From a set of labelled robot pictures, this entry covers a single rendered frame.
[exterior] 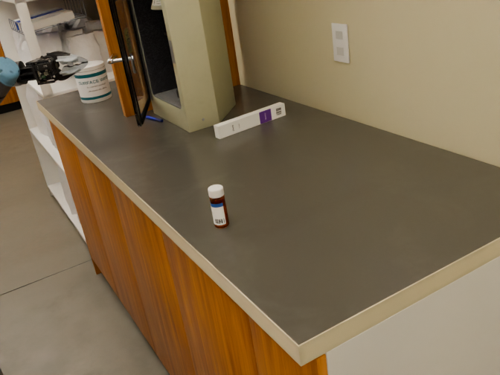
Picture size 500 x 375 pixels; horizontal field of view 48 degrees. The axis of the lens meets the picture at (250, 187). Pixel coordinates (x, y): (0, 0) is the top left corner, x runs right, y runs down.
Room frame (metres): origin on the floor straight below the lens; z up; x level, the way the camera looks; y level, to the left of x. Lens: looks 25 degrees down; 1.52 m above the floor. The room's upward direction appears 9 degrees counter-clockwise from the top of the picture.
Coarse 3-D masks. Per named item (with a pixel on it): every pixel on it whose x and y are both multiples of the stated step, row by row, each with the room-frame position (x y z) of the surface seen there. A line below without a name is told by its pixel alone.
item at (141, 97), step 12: (108, 0) 1.69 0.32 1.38; (120, 0) 1.84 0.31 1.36; (120, 12) 1.79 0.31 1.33; (120, 24) 1.74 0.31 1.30; (132, 36) 1.92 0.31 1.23; (120, 48) 1.69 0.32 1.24; (132, 48) 1.87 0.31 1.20; (132, 72) 1.77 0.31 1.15; (144, 84) 1.95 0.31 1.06; (132, 96) 1.69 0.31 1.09; (144, 96) 1.89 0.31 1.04
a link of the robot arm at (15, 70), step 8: (0, 64) 1.60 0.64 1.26; (8, 64) 1.62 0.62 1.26; (16, 64) 1.64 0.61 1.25; (0, 72) 1.59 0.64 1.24; (8, 72) 1.59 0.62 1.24; (16, 72) 1.61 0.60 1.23; (0, 80) 1.59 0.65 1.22; (8, 80) 1.60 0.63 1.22; (0, 88) 1.61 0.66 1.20; (8, 88) 1.62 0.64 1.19; (0, 96) 1.63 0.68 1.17
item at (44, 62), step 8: (48, 56) 1.78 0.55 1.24; (24, 64) 1.80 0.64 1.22; (32, 64) 1.72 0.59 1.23; (40, 64) 1.72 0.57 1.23; (48, 64) 1.72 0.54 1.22; (56, 64) 1.78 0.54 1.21; (24, 72) 1.74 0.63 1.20; (32, 72) 1.74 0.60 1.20; (40, 72) 1.72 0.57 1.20; (48, 72) 1.72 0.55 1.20; (56, 72) 1.76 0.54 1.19; (16, 80) 1.72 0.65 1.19; (24, 80) 1.72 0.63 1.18; (40, 80) 1.74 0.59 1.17; (56, 80) 1.74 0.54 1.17
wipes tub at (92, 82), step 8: (88, 64) 2.34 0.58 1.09; (96, 64) 2.32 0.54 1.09; (80, 72) 2.29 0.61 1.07; (88, 72) 2.29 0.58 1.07; (96, 72) 2.30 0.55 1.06; (104, 72) 2.33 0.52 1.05; (80, 80) 2.29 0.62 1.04; (88, 80) 2.29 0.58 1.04; (96, 80) 2.29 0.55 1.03; (104, 80) 2.32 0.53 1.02; (80, 88) 2.30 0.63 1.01; (88, 88) 2.29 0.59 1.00; (96, 88) 2.29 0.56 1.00; (104, 88) 2.31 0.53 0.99; (80, 96) 2.32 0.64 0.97; (88, 96) 2.29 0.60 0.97; (96, 96) 2.29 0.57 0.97; (104, 96) 2.30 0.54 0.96
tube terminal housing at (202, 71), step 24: (168, 0) 1.72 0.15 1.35; (192, 0) 1.76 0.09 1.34; (216, 0) 1.92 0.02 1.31; (168, 24) 1.72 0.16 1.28; (192, 24) 1.75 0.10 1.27; (216, 24) 1.88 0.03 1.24; (192, 48) 1.75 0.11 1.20; (216, 48) 1.85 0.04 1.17; (192, 72) 1.74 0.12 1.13; (216, 72) 1.81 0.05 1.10; (192, 96) 1.73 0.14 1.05; (216, 96) 1.78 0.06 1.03; (168, 120) 1.87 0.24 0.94; (192, 120) 1.73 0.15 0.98; (216, 120) 1.76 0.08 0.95
